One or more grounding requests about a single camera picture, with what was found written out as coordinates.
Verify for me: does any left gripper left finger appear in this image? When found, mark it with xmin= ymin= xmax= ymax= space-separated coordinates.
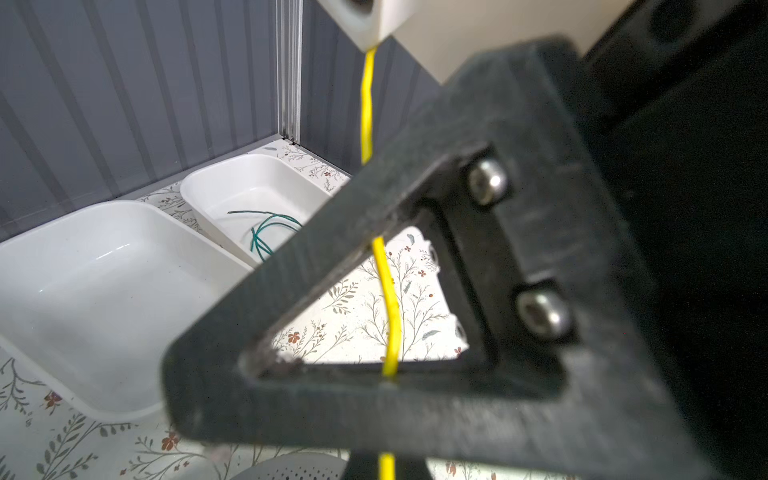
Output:
xmin=341 ymin=452 xmax=379 ymax=480

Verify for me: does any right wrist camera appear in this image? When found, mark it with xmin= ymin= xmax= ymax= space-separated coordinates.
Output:
xmin=319 ymin=0 xmax=632 ymax=83

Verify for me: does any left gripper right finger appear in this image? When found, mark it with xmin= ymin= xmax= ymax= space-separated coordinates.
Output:
xmin=395 ymin=458 xmax=433 ymax=480

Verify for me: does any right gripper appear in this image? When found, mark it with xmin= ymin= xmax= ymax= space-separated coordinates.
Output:
xmin=419 ymin=0 xmax=768 ymax=480

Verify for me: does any right white plastic bin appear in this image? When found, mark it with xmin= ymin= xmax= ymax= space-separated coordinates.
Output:
xmin=180 ymin=154 xmax=330 ymax=268

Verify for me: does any white plastic bin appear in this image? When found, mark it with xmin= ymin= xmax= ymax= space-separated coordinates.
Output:
xmin=180 ymin=154 xmax=330 ymax=268
xmin=1 ymin=201 xmax=249 ymax=423

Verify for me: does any dark grey foam spool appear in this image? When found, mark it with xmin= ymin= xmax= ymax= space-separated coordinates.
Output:
xmin=233 ymin=453 xmax=347 ymax=480

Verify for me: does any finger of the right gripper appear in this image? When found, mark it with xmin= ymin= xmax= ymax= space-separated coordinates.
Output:
xmin=161 ymin=36 xmax=718 ymax=479

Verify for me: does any left white plastic bin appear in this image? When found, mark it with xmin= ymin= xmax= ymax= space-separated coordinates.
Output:
xmin=1 ymin=201 xmax=249 ymax=423

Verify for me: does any green cable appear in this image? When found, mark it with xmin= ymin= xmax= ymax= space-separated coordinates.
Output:
xmin=226 ymin=209 xmax=305 ymax=263

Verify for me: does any yellow cable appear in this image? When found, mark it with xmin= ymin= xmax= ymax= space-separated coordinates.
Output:
xmin=358 ymin=46 xmax=402 ymax=480

